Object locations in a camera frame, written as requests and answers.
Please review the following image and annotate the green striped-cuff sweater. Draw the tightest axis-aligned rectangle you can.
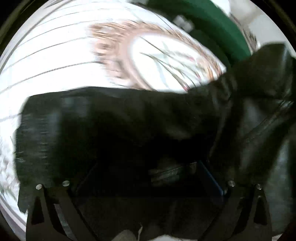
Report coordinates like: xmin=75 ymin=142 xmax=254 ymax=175
xmin=147 ymin=0 xmax=251 ymax=63

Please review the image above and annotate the patterned white pink bedspread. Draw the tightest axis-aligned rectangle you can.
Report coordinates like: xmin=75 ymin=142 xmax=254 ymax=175
xmin=0 ymin=0 xmax=262 ymax=220

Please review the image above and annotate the black leather jacket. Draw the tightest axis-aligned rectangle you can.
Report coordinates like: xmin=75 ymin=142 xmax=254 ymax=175
xmin=16 ymin=44 xmax=295 ymax=240

